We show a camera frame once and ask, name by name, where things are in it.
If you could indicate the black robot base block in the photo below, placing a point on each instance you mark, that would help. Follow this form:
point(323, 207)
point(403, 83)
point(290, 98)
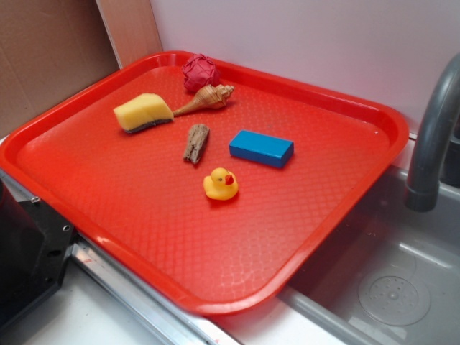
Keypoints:
point(36, 242)

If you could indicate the yellow rubber duck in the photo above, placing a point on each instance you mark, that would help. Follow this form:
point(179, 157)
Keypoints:
point(220, 185)

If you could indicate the red plastic tray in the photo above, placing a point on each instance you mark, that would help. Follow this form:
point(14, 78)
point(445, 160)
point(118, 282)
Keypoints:
point(135, 197)

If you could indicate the blue rectangular block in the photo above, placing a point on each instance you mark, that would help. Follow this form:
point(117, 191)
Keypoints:
point(261, 148)

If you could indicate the brown wood piece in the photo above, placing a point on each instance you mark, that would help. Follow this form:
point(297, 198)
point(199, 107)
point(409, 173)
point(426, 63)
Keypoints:
point(196, 143)

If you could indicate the tan conch seashell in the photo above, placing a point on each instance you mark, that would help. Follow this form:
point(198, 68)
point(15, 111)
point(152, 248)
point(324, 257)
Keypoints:
point(208, 97)

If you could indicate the yellow sponge with grey base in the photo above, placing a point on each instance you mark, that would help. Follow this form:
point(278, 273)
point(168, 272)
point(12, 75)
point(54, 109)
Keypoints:
point(143, 111)

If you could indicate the crumpled red paper ball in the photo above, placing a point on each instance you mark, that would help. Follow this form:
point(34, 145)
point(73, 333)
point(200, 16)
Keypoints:
point(200, 71)

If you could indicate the grey plastic sink basin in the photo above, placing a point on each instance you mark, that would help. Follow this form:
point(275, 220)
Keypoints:
point(385, 274)

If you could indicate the grey curved faucet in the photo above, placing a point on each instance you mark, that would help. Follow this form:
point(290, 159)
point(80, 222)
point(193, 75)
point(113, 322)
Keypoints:
point(435, 158)

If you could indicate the brown cardboard panel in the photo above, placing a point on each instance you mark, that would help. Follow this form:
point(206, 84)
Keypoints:
point(51, 50)

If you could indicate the silver metal rail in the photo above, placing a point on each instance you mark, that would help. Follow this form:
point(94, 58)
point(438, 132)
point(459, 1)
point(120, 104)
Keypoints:
point(101, 302)

